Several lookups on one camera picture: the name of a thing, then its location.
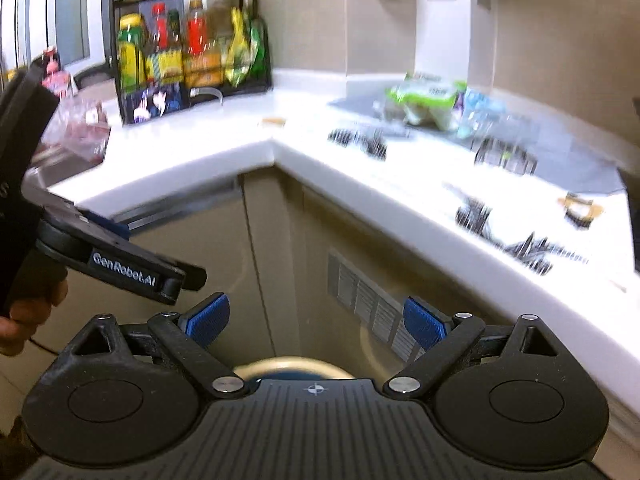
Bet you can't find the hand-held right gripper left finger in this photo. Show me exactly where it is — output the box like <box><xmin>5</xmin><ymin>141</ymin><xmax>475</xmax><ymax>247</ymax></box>
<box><xmin>66</xmin><ymin>292</ymin><xmax>248</xmax><ymax>402</ymax></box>

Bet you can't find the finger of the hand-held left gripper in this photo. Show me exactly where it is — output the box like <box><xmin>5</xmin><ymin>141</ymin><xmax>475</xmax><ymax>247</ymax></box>
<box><xmin>79</xmin><ymin>211</ymin><xmax>132</xmax><ymax>241</ymax></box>
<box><xmin>160</xmin><ymin>262</ymin><xmax>208</xmax><ymax>307</ymax></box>

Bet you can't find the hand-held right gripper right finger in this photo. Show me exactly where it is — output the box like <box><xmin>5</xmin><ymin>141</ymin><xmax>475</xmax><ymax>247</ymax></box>
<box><xmin>383</xmin><ymin>296</ymin><xmax>563</xmax><ymax>402</ymax></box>

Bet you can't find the person's left hand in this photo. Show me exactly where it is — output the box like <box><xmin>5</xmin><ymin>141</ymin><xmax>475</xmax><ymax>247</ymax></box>
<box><xmin>0</xmin><ymin>279</ymin><xmax>69</xmax><ymax>357</ymax></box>

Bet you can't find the steel sink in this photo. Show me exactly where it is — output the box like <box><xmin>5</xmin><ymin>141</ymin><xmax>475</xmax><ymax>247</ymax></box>
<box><xmin>25</xmin><ymin>147</ymin><xmax>107</xmax><ymax>197</ymax></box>

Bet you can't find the clear plastic bag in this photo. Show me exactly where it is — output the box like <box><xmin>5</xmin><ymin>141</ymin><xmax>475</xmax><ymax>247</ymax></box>
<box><xmin>45</xmin><ymin>95</ymin><xmax>112</xmax><ymax>162</ymax></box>

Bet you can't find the pink packet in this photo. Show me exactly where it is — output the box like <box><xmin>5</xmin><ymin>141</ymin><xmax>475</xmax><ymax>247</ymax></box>
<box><xmin>42</xmin><ymin>47</ymin><xmax>77</xmax><ymax>99</ymax></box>

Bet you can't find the cabinet vent grille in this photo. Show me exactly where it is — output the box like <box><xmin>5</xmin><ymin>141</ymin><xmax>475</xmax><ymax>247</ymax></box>
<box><xmin>326</xmin><ymin>251</ymin><xmax>427</xmax><ymax>362</ymax></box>

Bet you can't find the dark grey pan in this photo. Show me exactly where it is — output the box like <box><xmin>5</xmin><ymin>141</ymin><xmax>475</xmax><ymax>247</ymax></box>
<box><xmin>74</xmin><ymin>66</ymin><xmax>119</xmax><ymax>90</ymax></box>

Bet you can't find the beige round bin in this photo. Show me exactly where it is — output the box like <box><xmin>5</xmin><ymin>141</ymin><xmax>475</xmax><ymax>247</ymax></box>
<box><xmin>231</xmin><ymin>355</ymin><xmax>357</xmax><ymax>382</ymax></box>

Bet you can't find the window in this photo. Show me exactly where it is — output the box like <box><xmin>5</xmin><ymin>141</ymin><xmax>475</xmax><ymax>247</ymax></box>
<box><xmin>0</xmin><ymin>0</ymin><xmax>109</xmax><ymax>75</ymax></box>

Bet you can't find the black striped paper scrap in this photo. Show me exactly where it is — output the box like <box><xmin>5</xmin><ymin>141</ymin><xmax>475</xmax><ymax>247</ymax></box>
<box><xmin>492</xmin><ymin>231</ymin><xmax>557</xmax><ymax>277</ymax></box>
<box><xmin>327</xmin><ymin>127</ymin><xmax>389</xmax><ymax>162</ymax></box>
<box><xmin>454</xmin><ymin>195</ymin><xmax>494</xmax><ymax>234</ymax></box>
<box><xmin>474</xmin><ymin>136</ymin><xmax>539</xmax><ymax>177</ymax></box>

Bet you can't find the yellow green bottle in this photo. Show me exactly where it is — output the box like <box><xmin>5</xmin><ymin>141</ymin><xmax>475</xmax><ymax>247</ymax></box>
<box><xmin>119</xmin><ymin>14</ymin><xmax>149</xmax><ymax>92</ymax></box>

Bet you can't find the printed picture card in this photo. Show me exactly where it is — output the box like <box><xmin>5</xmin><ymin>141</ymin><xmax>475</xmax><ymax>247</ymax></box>
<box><xmin>122</xmin><ymin>85</ymin><xmax>189</xmax><ymax>124</ymax></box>

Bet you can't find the red capped sauce bottle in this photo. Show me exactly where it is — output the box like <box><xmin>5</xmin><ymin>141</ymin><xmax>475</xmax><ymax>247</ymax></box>
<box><xmin>146</xmin><ymin>4</ymin><xmax>184</xmax><ymax>87</ymax></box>

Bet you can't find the clear plastic container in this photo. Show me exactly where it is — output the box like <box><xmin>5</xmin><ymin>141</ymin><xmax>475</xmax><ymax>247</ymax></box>
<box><xmin>190</xmin><ymin>86</ymin><xmax>224</xmax><ymax>107</ymax></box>

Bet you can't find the orange bottle with red label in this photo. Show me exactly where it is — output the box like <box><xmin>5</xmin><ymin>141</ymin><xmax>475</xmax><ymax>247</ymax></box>
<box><xmin>184</xmin><ymin>0</ymin><xmax>224</xmax><ymax>89</ymax></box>

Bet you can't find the brown black wrapper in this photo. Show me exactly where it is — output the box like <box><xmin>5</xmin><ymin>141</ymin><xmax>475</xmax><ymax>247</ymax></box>
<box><xmin>564</xmin><ymin>191</ymin><xmax>597</xmax><ymax>229</ymax></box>

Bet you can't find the grey counter mat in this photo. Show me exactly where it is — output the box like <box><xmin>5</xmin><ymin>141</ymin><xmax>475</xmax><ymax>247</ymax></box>
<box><xmin>327</xmin><ymin>80</ymin><xmax>629</xmax><ymax>197</ymax></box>

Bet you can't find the yellow snack bag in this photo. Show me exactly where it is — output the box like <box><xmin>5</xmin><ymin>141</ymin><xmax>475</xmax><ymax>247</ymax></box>
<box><xmin>224</xmin><ymin>7</ymin><xmax>252</xmax><ymax>87</ymax></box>

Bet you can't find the blue plastic wrapper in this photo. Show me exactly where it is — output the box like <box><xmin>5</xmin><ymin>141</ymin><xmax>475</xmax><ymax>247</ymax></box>
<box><xmin>456</xmin><ymin>87</ymin><xmax>507</xmax><ymax>139</ymax></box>

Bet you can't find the green white plastic package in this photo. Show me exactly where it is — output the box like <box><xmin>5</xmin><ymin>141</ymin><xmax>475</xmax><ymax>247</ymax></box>
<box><xmin>386</xmin><ymin>72</ymin><xmax>469</xmax><ymax>129</ymax></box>

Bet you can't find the black stove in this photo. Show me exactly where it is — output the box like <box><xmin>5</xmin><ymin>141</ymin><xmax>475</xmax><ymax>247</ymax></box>
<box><xmin>617</xmin><ymin>166</ymin><xmax>640</xmax><ymax>274</ymax></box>

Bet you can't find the green snack bag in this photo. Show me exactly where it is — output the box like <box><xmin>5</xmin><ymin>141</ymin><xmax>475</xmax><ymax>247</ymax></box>
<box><xmin>249</xmin><ymin>17</ymin><xmax>267</xmax><ymax>77</ymax></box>

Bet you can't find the black wire spice rack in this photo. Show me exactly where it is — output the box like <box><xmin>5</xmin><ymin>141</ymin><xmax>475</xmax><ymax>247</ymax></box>
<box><xmin>110</xmin><ymin>0</ymin><xmax>273</xmax><ymax>126</ymax></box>

